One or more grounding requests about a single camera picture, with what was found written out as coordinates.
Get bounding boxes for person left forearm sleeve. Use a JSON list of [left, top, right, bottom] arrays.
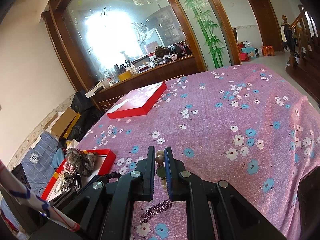
[[1, 162, 81, 232]]

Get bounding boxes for blue plaid cloth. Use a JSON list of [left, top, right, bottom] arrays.
[[21, 131, 65, 196]]

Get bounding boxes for black rhinestone hair comb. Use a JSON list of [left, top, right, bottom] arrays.
[[60, 172, 81, 193]]

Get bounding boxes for wooden dresser counter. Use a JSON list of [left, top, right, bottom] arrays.
[[91, 55, 206, 112]]

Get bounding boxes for brown wooden door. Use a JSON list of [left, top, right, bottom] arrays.
[[248, 0, 284, 51]]

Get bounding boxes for white pearl bracelet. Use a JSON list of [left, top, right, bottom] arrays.
[[53, 174, 65, 196]]

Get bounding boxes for red box lid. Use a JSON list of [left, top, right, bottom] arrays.
[[106, 81, 167, 119]]

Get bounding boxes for black phone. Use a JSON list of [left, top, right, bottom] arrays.
[[297, 166, 320, 239]]

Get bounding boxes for wooden stair railing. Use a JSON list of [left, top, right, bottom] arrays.
[[286, 4, 319, 102]]

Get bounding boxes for cardboard box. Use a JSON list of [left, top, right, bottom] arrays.
[[50, 107, 81, 140]]

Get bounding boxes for open red gift box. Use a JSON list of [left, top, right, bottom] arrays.
[[41, 149, 116, 202]]

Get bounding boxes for large wall mirror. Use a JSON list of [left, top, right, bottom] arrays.
[[63, 0, 186, 82]]

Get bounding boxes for red plaid scrunchie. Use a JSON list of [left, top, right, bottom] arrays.
[[63, 161, 76, 175]]

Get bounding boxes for purple floral bedspread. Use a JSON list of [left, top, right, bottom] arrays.
[[78, 64, 319, 239]]

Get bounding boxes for bamboo painted glass panel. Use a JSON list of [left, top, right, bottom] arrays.
[[178, 0, 232, 70]]

